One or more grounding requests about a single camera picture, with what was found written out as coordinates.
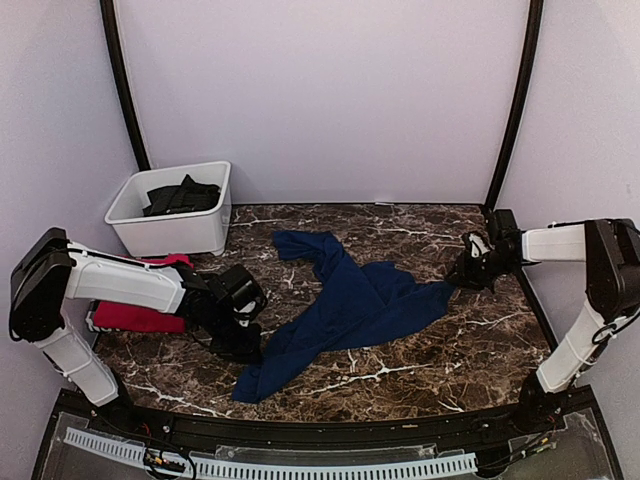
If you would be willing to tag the folded red t-shirt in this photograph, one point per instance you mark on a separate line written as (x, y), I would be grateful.
(145, 315)

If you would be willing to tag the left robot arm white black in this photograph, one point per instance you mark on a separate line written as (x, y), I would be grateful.
(56, 269)

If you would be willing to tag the black clothes in bin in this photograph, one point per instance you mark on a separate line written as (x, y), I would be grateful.
(187, 197)

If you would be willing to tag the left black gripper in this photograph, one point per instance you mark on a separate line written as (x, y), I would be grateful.
(246, 352)

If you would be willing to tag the black white striped folded cloth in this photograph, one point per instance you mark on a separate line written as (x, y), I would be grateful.
(89, 319)

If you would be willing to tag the black curved front rail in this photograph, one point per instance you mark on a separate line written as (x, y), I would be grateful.
(485, 431)

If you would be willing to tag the white slotted cable duct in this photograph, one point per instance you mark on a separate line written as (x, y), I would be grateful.
(201, 466)

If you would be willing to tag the white plastic bin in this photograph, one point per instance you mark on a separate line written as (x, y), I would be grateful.
(195, 232)

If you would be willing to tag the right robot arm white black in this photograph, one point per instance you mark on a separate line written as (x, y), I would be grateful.
(604, 252)

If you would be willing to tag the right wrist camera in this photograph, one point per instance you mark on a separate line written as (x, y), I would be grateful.
(475, 244)

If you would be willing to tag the right black frame post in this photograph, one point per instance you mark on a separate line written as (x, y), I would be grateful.
(525, 69)

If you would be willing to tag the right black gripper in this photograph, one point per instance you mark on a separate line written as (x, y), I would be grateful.
(465, 277)

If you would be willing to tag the navy blue t-shirt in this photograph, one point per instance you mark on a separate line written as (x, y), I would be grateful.
(358, 306)

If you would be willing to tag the left black frame post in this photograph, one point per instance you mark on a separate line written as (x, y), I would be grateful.
(121, 81)

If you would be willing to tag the black frame post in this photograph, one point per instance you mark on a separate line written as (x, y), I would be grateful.
(121, 81)
(525, 69)

